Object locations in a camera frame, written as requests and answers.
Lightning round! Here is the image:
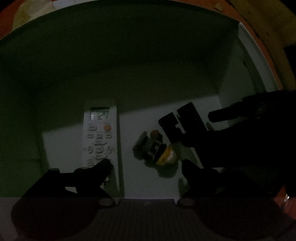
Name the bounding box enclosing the black cylindrical device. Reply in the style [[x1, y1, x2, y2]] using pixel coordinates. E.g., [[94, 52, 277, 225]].
[[158, 102, 207, 148]]

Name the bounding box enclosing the white air conditioner remote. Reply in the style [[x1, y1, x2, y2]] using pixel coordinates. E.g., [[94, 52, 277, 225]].
[[82, 99, 120, 197]]

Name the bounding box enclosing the small toy figurine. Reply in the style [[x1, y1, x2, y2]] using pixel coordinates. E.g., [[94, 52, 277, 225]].
[[132, 130, 179, 179]]

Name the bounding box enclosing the white cardboard box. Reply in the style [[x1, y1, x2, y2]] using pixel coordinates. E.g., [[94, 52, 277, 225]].
[[0, 0, 283, 202]]

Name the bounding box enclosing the beige paper bag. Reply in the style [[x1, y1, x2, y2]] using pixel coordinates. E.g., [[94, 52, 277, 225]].
[[12, 0, 56, 30]]

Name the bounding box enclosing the wooden headboard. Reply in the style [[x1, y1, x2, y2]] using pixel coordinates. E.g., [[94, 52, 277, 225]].
[[230, 1, 295, 90]]

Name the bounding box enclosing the small yellow matchbox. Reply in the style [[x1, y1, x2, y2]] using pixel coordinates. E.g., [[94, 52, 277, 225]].
[[214, 3, 224, 13]]

